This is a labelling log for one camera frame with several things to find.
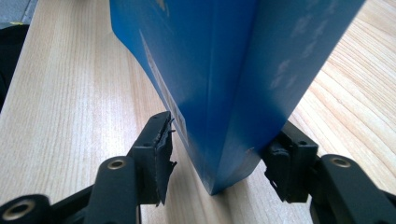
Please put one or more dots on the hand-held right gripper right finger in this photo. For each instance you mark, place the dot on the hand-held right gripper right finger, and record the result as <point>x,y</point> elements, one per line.
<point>291,168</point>

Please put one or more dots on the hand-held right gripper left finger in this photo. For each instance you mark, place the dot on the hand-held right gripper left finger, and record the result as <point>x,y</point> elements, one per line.
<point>152,161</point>

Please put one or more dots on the blue cardboard box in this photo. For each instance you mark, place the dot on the blue cardboard box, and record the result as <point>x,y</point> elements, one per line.
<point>224,81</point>

